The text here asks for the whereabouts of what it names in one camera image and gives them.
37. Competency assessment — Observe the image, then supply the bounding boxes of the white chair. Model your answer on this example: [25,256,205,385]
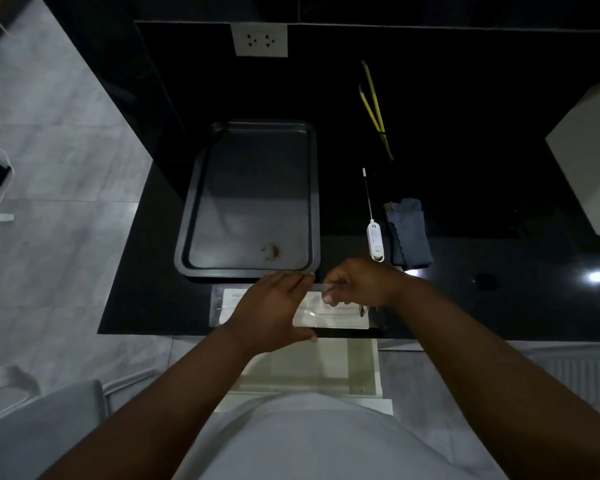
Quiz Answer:
[0,364,157,480]

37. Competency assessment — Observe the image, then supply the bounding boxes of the white open drawer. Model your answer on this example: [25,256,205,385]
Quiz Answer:
[214,337,395,416]

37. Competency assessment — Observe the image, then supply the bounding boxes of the clear plastic bag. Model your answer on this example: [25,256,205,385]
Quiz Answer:
[209,283,382,330]

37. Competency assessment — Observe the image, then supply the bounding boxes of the white probe thermometer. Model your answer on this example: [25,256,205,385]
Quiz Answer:
[362,168,386,263]

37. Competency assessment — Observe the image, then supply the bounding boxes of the person's white shirt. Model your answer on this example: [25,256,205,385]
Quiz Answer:
[172,392,512,480]

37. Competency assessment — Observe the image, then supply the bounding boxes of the white flat packet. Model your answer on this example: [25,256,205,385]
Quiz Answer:
[292,292,371,329]

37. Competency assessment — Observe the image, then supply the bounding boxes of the white box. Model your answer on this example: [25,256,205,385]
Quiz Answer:
[545,83,600,237]

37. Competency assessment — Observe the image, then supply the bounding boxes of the person's left forearm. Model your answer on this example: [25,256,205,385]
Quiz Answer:
[39,327,262,480]

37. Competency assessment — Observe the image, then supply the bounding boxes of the dark metal baking tray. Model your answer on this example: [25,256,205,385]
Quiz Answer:
[174,120,322,279]

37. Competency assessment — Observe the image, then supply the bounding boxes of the white floor vent grille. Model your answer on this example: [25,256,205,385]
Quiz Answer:
[529,354,600,421]

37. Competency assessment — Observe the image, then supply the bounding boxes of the person's right hand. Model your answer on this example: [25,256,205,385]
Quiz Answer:
[321,258,407,310]

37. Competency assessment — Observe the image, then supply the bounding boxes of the grey folded cloth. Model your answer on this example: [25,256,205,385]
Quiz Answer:
[383,197,435,270]

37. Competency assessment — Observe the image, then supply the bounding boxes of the person's right forearm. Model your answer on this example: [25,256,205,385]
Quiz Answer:
[390,276,600,480]

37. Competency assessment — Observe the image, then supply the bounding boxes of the white wall socket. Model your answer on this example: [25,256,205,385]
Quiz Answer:
[230,22,289,58]

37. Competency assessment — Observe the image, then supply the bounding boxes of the person's left hand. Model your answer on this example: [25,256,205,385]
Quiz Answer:
[223,272,319,356]

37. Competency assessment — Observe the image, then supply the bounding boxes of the yellow kitchen tongs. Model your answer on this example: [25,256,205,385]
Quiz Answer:
[358,60,395,162]

